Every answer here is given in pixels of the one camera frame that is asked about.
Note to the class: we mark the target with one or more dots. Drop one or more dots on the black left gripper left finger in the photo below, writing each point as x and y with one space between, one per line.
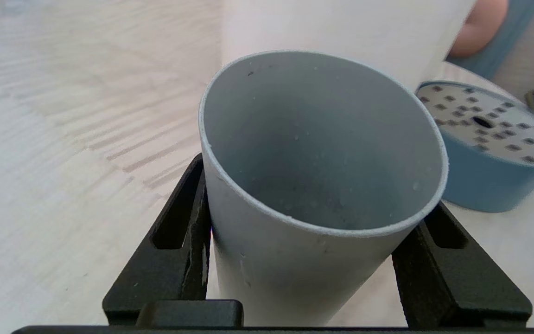
165 278

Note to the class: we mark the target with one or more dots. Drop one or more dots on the clear water dispenser white base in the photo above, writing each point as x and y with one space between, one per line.
341 28

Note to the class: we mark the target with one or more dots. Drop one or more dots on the grey plastic cup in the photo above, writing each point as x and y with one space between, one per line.
295 162

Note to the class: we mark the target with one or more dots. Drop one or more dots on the blue perforated drip tray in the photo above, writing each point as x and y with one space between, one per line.
480 181

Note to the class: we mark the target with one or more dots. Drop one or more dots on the dark blue bench seat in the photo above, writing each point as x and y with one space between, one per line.
503 46

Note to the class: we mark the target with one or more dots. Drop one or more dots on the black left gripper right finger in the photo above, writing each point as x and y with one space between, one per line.
457 287

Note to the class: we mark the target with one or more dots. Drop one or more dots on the pink bolster cushion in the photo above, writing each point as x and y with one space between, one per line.
480 28

